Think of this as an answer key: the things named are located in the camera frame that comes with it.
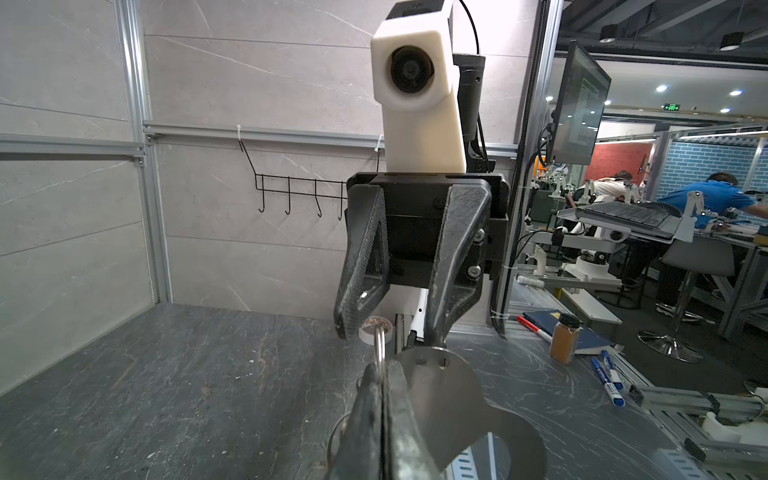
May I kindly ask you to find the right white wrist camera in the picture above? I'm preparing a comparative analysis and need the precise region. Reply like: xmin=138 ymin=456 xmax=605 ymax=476
xmin=370 ymin=1 xmax=466 ymax=174

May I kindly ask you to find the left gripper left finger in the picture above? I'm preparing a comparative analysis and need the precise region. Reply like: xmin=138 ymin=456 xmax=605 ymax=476
xmin=326 ymin=364 xmax=383 ymax=479

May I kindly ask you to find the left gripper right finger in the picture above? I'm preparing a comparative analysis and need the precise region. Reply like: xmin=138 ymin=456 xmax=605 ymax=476
xmin=382 ymin=360 xmax=441 ymax=479

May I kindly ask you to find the person in blue shirt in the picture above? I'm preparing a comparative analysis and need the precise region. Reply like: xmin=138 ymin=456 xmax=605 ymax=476
xmin=653 ymin=171 xmax=768 ymax=319

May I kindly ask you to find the blue marker pen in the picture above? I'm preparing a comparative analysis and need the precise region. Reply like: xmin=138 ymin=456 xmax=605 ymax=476
xmin=591 ymin=350 xmax=625 ymax=407

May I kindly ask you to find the black wire hook rack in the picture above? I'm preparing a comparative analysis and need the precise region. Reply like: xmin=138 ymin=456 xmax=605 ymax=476
xmin=236 ymin=124 xmax=348 ymax=221

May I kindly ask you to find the right black camera cable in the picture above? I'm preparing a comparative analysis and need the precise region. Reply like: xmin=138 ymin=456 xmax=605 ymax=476
xmin=452 ymin=0 xmax=497 ymax=174

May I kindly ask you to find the white tape roll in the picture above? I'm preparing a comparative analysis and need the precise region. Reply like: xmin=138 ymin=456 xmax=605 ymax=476
xmin=358 ymin=316 xmax=394 ymax=346

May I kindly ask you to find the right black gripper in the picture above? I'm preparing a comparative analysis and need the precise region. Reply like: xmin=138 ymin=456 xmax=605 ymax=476
xmin=333 ymin=172 xmax=510 ymax=347

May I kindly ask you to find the blue notebook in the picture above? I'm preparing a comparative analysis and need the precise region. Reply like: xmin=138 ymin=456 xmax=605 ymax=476
xmin=517 ymin=310 xmax=612 ymax=355

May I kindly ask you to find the spice jar brown powder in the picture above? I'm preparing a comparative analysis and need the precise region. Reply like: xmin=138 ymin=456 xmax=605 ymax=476
xmin=549 ymin=313 xmax=582 ymax=365

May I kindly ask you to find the black computer monitor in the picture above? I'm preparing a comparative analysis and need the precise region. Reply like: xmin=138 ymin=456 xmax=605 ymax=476
xmin=546 ymin=41 xmax=612 ymax=165

